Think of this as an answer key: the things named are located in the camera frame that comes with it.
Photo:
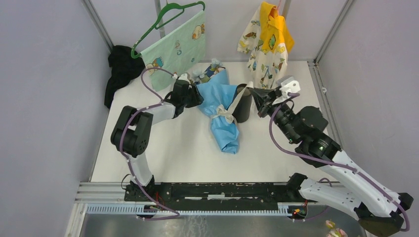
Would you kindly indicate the black vase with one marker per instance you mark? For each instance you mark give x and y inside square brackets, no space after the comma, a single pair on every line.
[242,110]

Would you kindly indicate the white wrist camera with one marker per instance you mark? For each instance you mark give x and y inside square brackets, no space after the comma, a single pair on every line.
[184,76]
[288,86]

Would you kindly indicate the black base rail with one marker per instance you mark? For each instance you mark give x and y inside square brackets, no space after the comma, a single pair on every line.
[179,197]

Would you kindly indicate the blue wrapping paper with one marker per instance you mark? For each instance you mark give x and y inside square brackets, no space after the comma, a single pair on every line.
[218,95]

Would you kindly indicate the green cartoon cloth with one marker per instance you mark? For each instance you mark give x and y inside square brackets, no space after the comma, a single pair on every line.
[177,52]

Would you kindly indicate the yellow patterned child shirt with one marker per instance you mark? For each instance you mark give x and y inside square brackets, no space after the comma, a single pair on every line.
[268,41]

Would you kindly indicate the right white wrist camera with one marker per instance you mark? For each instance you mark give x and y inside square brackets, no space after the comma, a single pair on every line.
[288,86]

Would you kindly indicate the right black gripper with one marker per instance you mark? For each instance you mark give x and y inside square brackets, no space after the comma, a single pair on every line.
[264,99]

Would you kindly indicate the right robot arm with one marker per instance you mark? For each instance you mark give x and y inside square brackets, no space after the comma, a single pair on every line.
[379,210]

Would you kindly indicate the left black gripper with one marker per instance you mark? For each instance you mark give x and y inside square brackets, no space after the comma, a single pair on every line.
[197,98]

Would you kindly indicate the green clothes hanger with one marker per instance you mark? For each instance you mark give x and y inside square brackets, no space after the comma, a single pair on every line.
[159,23]

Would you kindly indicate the flower bunch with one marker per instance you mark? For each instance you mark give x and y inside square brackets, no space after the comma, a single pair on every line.
[203,76]

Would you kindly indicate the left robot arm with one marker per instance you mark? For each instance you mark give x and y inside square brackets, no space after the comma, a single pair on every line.
[133,128]

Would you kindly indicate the cream ribbon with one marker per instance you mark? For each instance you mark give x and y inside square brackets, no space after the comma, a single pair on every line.
[229,108]

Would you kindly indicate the black cloth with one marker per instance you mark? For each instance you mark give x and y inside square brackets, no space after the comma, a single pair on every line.
[124,69]

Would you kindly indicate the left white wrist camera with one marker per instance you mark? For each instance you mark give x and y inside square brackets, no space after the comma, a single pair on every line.
[184,76]

